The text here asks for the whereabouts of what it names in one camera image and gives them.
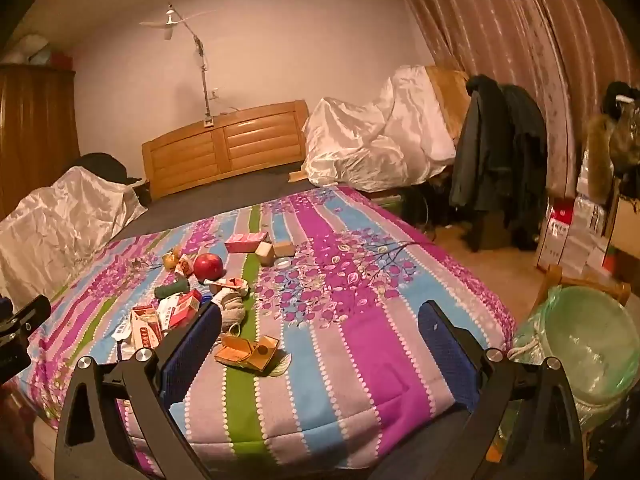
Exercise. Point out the green storage box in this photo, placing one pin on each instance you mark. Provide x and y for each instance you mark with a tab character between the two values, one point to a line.
395	205

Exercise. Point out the wooden headboard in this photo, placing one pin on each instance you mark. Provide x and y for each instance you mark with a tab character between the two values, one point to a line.
250	145

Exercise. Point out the floral striped blanket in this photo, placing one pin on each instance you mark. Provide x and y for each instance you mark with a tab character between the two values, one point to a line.
350	310

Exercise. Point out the red apple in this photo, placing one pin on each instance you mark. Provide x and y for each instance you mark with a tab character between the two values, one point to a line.
209	267

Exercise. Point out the trash bin with green liner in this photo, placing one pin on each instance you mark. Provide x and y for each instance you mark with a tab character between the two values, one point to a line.
590	350

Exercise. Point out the white bottle cap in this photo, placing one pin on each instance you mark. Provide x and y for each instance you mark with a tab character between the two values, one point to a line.
283	263

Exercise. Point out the white ceiling fan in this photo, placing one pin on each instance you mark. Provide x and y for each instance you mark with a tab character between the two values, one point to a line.
172	20

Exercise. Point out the black cloth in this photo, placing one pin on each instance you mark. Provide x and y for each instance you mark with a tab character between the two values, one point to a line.
105	165

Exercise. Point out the small orange jar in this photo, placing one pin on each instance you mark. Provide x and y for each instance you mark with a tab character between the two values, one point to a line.
171	259

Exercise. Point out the red white carton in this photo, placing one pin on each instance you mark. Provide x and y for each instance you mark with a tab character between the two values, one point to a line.
560	235

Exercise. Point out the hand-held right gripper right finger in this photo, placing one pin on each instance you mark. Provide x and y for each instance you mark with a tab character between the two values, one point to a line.
445	355

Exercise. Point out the dark green jacket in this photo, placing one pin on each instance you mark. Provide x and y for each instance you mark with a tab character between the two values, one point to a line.
527	160

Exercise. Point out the white bag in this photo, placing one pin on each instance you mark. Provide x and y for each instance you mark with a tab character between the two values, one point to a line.
30	50

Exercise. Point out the tan fleece blanket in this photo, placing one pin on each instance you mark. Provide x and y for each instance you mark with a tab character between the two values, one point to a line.
450	95

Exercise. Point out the grey sock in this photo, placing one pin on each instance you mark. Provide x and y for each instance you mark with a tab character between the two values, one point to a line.
234	317

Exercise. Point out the white sock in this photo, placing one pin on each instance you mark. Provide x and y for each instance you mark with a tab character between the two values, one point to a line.
227	301

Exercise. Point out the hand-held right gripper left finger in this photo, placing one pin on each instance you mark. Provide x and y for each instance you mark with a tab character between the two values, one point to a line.
192	350

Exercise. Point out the grey bed sheet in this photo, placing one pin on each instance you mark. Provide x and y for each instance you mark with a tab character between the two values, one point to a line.
225	195

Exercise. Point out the white red paper box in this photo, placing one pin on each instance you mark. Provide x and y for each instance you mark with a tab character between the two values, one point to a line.
146	327

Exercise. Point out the black jacket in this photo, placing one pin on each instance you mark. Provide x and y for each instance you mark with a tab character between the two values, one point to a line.
480	150

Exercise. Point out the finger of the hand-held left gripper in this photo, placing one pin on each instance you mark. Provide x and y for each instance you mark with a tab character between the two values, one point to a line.
27	312

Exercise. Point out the light wooden block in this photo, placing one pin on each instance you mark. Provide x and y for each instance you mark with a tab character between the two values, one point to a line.
264	254

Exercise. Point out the red white snack packet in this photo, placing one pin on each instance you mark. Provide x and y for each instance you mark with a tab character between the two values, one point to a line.
184	266

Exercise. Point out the white satin cover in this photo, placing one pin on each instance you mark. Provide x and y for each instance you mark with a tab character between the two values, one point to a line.
60	220
380	135

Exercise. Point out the red white tube box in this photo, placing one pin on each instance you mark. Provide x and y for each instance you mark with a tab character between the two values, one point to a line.
229	286

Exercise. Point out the brown wooden block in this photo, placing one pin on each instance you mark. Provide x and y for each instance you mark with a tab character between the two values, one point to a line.
283	249

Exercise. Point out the red storage box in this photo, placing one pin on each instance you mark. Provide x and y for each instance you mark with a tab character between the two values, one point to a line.
62	60

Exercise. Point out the brown cardboard box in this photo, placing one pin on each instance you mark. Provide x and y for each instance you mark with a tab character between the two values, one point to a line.
627	225

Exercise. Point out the stack of white boxes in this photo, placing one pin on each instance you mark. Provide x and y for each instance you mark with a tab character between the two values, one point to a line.
592	200

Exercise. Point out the wooden wardrobe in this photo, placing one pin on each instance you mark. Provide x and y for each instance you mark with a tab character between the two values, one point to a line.
35	125

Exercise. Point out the orange box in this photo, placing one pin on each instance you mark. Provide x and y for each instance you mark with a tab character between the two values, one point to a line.
245	355

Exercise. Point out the pink patterned curtain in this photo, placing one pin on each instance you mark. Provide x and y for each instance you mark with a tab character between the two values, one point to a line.
500	25

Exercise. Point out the fur collar coat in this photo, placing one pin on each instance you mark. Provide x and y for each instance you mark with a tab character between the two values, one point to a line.
600	155

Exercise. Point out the pink box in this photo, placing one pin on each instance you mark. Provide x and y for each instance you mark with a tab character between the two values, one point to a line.
245	243

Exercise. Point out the wooden chair back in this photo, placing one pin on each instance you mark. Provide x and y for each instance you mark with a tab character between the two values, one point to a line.
555	275

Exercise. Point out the dark green cloth roll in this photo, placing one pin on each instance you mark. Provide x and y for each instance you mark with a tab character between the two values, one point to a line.
170	290

